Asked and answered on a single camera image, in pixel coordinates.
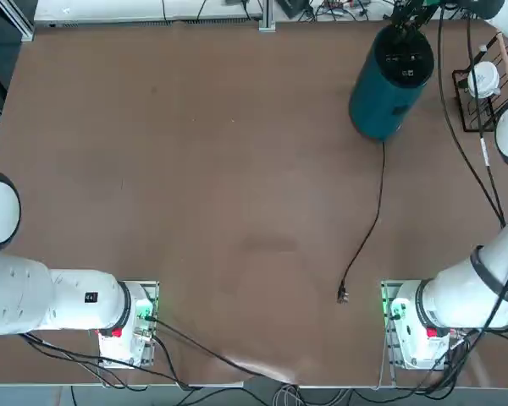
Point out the aluminium profile post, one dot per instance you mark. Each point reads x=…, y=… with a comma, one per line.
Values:
x=267, y=17

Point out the aluminium frame rail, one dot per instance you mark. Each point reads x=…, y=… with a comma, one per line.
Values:
x=19, y=21

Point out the white cup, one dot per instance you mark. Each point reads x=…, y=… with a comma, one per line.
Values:
x=482, y=80

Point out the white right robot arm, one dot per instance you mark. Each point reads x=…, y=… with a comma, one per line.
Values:
x=453, y=296

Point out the black electronic box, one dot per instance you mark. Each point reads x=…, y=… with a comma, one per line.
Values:
x=292, y=6

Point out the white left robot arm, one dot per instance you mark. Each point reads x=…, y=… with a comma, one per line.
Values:
x=21, y=296

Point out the green cylindrical air fryer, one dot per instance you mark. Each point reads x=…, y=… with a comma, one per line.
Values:
x=377, y=101

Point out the white board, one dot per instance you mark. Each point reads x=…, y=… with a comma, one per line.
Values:
x=110, y=9

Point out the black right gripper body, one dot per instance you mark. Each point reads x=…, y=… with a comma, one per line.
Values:
x=412, y=8

